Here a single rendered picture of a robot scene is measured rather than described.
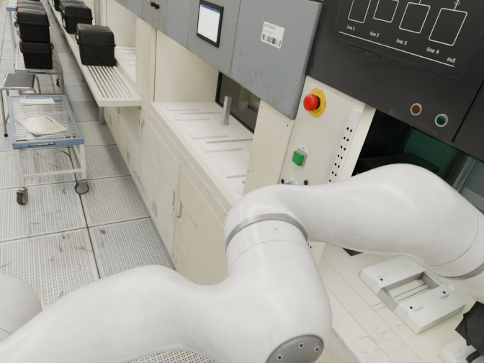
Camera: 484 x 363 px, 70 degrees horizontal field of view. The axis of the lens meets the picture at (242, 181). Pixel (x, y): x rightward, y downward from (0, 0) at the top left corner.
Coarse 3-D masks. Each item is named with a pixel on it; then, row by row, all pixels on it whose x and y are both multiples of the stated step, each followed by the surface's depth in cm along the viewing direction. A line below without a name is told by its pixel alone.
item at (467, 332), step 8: (480, 304) 74; (472, 312) 75; (480, 312) 74; (464, 320) 77; (472, 320) 75; (480, 320) 74; (456, 328) 79; (464, 328) 77; (472, 328) 75; (480, 328) 74; (464, 336) 77; (472, 336) 76; (480, 336) 74; (472, 344) 76; (480, 344) 74; (480, 352) 74; (472, 360) 77
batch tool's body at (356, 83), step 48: (336, 0) 73; (336, 48) 75; (480, 48) 51; (336, 96) 77; (384, 96) 66; (432, 96) 58; (480, 96) 52; (336, 144) 79; (384, 144) 114; (432, 144) 110; (480, 144) 52; (336, 288) 98; (336, 336) 86; (384, 336) 87; (432, 336) 89
